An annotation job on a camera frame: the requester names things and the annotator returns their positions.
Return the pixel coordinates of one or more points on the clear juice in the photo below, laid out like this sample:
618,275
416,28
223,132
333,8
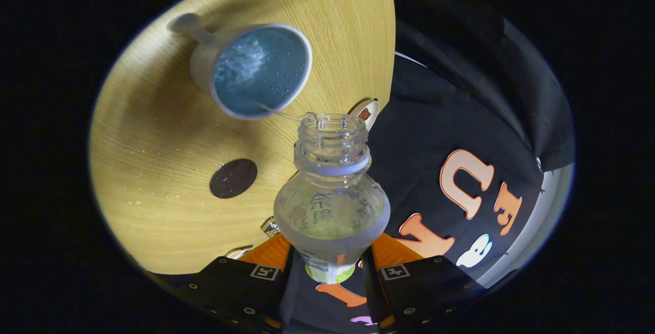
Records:
240,63

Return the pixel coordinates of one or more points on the clear plastic juice bottle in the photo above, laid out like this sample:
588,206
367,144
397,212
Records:
332,211

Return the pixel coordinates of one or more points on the white cup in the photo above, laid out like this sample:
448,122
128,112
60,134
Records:
202,65

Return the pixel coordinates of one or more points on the small beige round plate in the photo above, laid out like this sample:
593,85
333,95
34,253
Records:
373,111

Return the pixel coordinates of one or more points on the white divided bean dish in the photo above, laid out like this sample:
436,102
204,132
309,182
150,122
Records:
239,252

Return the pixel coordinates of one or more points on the dark brown round coaster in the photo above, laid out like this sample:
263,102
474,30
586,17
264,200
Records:
233,178

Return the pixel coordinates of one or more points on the brown meat piece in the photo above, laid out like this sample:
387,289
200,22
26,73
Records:
364,114

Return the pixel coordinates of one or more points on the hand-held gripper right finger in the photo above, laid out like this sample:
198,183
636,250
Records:
430,285

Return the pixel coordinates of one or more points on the wooden table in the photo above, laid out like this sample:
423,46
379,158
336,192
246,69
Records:
153,170

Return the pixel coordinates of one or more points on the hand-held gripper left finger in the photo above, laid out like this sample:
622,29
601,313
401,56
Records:
235,288

